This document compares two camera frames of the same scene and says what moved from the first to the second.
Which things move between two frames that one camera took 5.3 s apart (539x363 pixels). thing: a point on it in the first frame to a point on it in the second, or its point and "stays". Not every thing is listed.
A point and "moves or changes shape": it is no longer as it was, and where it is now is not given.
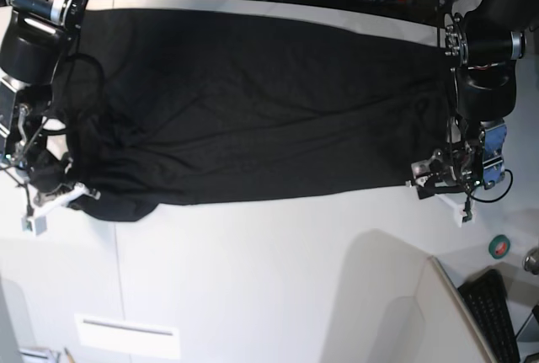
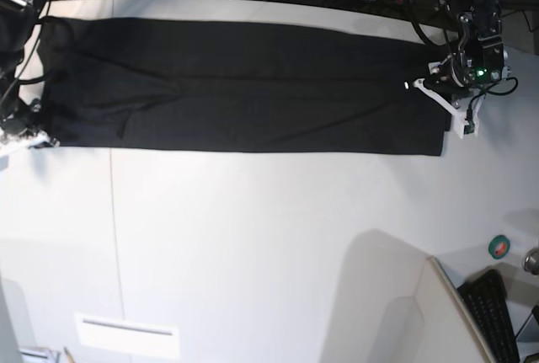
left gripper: [47, 173] to [24, 118]
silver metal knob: [530, 260] stays
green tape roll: [499, 246] stays
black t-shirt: [162, 108] moves or changes shape
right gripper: [474, 155] to [453, 75]
